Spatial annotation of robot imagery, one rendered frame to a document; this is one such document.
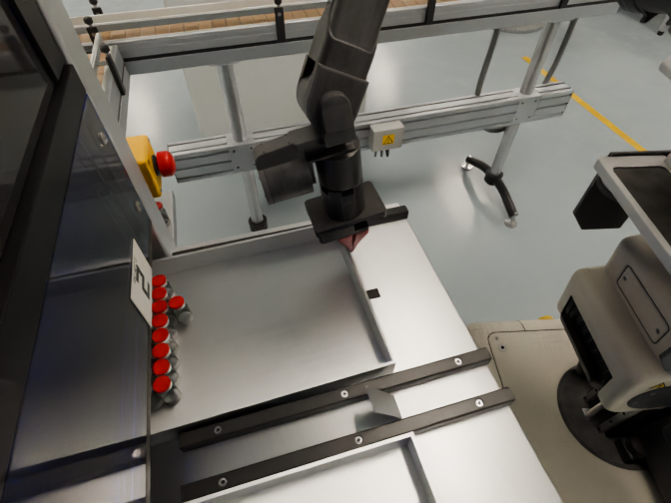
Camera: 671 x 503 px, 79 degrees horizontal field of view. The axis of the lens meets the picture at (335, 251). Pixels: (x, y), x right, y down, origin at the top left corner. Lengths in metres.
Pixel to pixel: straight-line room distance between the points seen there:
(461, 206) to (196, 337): 1.69
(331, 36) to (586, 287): 0.63
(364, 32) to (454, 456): 0.48
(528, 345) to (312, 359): 0.92
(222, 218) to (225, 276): 1.38
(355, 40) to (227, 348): 0.41
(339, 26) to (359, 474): 0.48
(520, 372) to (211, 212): 1.50
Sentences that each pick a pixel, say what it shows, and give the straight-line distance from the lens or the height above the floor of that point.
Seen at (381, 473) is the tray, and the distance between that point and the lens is 0.53.
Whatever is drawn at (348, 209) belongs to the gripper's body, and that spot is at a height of 1.03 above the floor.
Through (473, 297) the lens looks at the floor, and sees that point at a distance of 1.76.
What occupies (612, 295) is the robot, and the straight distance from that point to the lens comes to 0.86.
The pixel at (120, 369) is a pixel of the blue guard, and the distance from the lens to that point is 0.41.
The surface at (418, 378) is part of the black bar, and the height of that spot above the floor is 0.90.
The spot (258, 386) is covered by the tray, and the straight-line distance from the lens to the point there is 0.56.
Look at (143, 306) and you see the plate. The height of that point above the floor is 1.02.
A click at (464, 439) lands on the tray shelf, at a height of 0.88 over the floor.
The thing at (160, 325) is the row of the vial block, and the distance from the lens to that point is 0.59.
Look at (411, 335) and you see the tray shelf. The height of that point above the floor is 0.88.
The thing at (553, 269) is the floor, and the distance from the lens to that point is 1.99.
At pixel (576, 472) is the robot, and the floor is 0.28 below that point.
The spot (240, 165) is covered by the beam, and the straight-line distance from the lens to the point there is 1.55.
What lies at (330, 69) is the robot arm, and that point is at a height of 1.20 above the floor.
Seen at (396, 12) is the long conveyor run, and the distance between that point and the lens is 1.40.
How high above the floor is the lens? 1.40
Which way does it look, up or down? 50 degrees down
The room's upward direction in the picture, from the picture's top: straight up
